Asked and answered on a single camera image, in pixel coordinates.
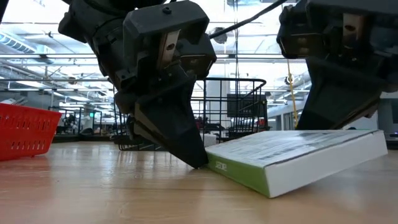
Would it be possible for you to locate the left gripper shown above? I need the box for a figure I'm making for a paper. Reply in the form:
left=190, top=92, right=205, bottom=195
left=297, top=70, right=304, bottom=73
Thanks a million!
left=93, top=0, right=210, bottom=169

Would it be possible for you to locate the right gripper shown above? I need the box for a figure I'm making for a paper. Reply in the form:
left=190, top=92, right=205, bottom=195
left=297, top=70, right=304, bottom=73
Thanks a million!
left=295, top=0, right=398, bottom=131

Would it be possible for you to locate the small white charger cube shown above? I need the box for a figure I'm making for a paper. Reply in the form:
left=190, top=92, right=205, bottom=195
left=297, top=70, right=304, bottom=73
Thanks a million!
left=201, top=133, right=218, bottom=147

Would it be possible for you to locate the white green labelled box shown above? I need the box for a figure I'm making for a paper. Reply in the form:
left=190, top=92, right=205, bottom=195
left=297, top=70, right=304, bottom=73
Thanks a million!
left=204, top=129, right=389, bottom=199

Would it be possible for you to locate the black perforated metal case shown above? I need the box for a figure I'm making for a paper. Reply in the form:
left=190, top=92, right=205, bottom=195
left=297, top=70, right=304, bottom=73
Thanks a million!
left=226, top=93, right=268, bottom=118

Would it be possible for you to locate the red plastic basket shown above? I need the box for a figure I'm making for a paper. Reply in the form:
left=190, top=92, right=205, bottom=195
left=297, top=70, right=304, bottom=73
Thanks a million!
left=0, top=102, right=63, bottom=162

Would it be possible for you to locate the yellow hanging cable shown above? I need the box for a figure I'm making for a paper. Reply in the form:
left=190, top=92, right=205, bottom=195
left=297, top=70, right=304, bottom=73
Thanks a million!
left=285, top=58, right=299, bottom=128

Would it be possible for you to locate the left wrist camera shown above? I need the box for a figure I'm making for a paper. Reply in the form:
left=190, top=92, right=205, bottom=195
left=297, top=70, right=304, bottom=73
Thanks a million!
left=178, top=33, right=218, bottom=80

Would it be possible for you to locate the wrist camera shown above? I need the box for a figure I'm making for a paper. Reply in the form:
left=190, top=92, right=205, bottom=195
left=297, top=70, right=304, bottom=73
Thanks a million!
left=276, top=6, right=326, bottom=60
left=178, top=33, right=218, bottom=80

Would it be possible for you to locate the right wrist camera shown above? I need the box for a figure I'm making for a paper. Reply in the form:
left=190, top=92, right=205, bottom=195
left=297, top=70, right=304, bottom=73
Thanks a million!
left=276, top=6, right=326, bottom=60

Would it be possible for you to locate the black wire basket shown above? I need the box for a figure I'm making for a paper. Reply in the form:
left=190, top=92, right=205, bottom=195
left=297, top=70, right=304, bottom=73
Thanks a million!
left=112, top=77, right=268, bottom=152

